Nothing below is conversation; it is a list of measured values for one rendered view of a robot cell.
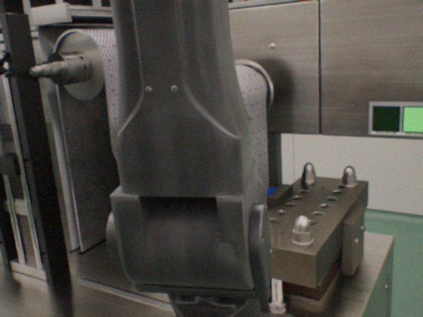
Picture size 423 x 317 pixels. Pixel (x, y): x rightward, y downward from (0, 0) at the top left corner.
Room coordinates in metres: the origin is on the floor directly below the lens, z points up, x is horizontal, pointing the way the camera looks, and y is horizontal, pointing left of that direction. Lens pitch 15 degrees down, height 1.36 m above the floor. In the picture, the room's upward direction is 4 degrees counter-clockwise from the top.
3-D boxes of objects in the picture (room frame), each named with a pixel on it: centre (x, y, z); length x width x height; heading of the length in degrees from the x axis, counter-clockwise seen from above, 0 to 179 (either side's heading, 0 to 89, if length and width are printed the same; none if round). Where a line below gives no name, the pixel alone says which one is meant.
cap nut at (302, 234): (0.69, -0.14, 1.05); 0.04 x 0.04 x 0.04
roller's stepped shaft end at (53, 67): (0.86, 0.31, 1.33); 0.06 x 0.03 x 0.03; 149
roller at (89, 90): (1.04, 0.19, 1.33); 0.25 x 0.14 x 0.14; 149
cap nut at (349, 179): (0.96, -0.31, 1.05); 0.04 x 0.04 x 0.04
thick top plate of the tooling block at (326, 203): (0.85, -0.19, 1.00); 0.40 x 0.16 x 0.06; 149
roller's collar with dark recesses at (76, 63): (0.91, 0.27, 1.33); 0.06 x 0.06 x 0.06; 59
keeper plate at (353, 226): (0.81, -0.28, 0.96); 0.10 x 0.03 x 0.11; 149
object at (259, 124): (0.87, -0.06, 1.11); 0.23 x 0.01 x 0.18; 149
